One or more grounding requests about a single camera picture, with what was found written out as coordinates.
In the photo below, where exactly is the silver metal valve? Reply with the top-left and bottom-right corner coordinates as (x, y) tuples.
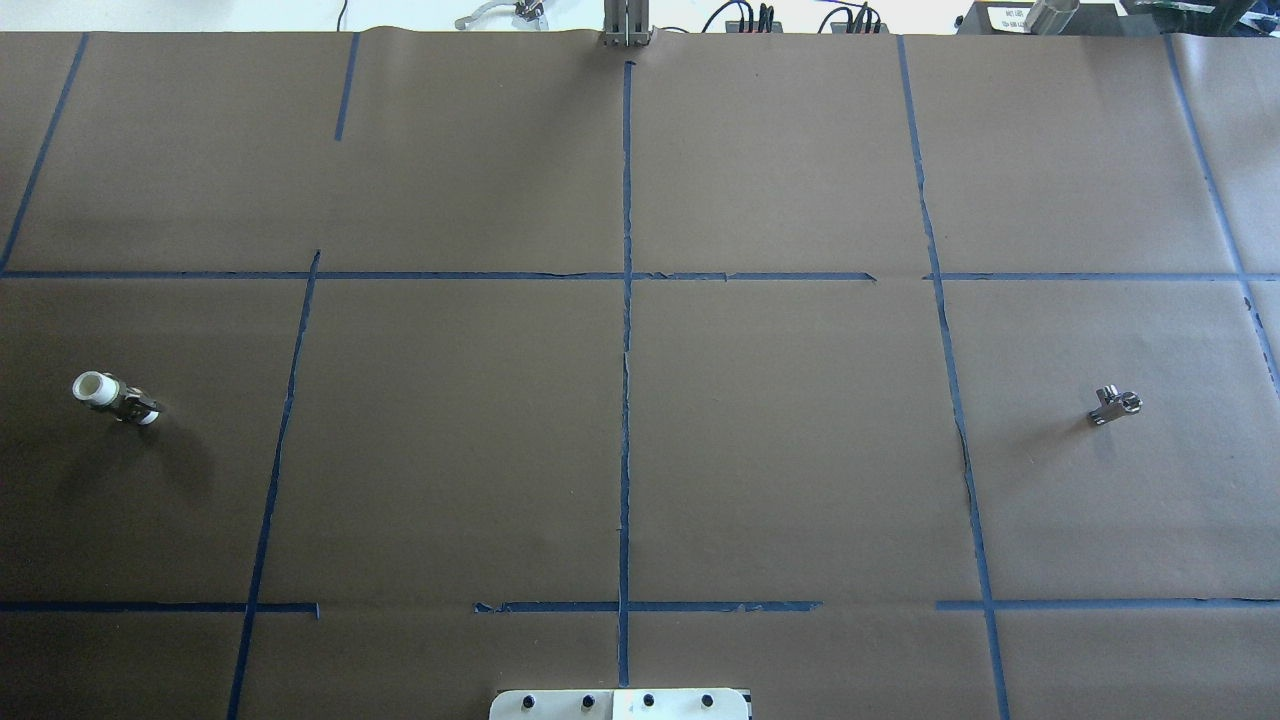
(1085, 386), (1143, 427)

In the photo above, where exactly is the white PPR pipe fitting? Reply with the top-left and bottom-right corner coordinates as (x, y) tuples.
(70, 372), (163, 427)

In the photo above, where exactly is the brown paper table mat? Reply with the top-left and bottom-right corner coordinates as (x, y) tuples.
(3, 27), (1277, 719)

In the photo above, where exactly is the black box with label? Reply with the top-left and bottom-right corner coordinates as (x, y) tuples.
(955, 1), (1124, 37)

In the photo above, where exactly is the aluminium frame post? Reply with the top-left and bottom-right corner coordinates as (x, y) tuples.
(602, 0), (653, 47)

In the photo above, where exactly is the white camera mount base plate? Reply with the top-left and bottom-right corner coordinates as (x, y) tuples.
(488, 687), (754, 719)

